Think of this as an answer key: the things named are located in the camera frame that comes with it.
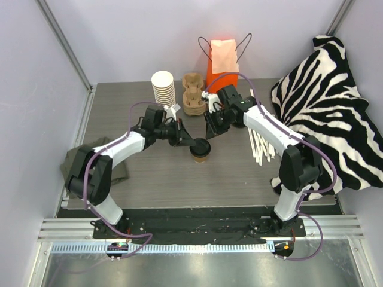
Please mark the stack of paper cups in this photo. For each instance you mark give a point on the stack of paper cups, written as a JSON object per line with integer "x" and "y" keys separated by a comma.
{"x": 163, "y": 88}

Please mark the cardboard cup carrier stack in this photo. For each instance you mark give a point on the cardboard cup carrier stack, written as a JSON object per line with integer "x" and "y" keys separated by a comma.
{"x": 193, "y": 84}

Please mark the pile of wrapped straws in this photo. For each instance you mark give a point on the pile of wrapped straws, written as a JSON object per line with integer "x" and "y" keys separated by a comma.
{"x": 260, "y": 148}

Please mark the olive green cloth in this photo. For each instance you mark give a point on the olive green cloth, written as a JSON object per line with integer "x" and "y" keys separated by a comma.
{"x": 119, "y": 173}

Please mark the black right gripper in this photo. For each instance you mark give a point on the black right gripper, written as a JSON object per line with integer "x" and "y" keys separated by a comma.
{"x": 215, "y": 121}

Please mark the orange paper bag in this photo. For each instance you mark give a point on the orange paper bag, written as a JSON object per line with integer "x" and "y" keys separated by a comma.
{"x": 223, "y": 61}

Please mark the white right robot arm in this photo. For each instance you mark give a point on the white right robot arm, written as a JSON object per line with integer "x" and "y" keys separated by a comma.
{"x": 301, "y": 165}

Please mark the black plastic cup lid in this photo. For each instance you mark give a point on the black plastic cup lid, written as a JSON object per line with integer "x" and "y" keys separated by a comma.
{"x": 202, "y": 148}

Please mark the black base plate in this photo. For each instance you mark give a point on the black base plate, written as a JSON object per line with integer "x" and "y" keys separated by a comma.
{"x": 207, "y": 226}

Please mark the brown paper coffee cup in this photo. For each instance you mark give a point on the brown paper coffee cup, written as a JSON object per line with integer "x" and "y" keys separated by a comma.
{"x": 200, "y": 158}

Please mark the zebra print blanket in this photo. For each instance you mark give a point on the zebra print blanket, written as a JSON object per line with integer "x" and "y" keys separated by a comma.
{"x": 320, "y": 98}

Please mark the white slotted cable duct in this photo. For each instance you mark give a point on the white slotted cable duct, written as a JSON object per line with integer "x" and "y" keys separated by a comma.
{"x": 123, "y": 248}

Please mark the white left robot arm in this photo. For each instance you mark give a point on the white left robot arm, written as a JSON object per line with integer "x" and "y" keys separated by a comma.
{"x": 90, "y": 174}

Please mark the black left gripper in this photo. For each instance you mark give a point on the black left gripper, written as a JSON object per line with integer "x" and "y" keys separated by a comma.
{"x": 178, "y": 134}

